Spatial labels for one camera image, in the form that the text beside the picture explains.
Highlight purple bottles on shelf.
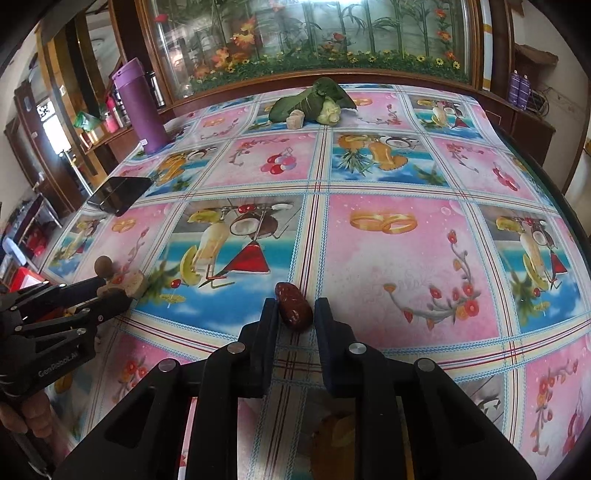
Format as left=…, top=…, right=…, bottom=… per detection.
left=508, top=70, right=531, bottom=110

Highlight purple thermos bottle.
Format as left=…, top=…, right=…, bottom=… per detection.
left=112, top=58, right=169, bottom=154

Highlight person's left hand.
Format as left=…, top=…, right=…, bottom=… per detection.
left=0, top=391, right=53, bottom=439

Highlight brown longan far left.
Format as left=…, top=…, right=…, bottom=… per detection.
left=93, top=255, right=114, bottom=280

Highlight red date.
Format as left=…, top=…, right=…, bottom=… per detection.
left=274, top=282, right=314, bottom=333

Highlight red white shallow box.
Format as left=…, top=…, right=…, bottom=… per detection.
left=10, top=267, right=44, bottom=292

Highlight black smartphone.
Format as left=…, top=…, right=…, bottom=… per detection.
left=87, top=176, right=152, bottom=217

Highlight beige fruit chunk centre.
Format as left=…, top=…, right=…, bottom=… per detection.
left=97, top=271, right=148, bottom=300

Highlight colourful fruit print tablecloth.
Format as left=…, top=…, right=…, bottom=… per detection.
left=42, top=84, right=590, bottom=479

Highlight small beige chunk by vegetable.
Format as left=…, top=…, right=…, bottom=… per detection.
left=286, top=109, right=305, bottom=130

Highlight green leafy vegetable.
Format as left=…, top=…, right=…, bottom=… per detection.
left=269, top=77, right=356, bottom=126

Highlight aquarium with artificial plants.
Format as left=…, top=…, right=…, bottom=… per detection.
left=141, top=0, right=476, bottom=100

